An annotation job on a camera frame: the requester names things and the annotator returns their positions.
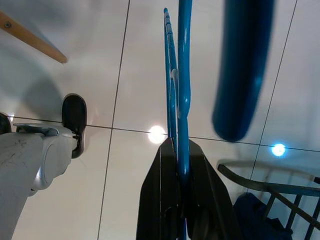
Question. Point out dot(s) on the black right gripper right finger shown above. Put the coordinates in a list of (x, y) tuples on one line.
[(212, 200)]

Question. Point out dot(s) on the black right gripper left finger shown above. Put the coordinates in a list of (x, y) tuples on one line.
[(155, 195)]

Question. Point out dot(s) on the blue plastic hanger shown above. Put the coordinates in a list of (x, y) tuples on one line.
[(183, 75)]

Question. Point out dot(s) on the dark blue cloth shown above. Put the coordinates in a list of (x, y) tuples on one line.
[(252, 215)]

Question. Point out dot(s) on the black clothes rack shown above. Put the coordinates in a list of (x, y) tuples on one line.
[(287, 188)]

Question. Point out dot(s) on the black robot foot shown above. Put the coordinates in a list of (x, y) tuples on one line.
[(4, 123), (73, 112)]

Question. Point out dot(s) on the silver robot leg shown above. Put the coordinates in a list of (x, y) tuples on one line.
[(25, 162)]

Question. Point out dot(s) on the white chair wooden legs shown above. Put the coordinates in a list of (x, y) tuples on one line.
[(37, 41)]

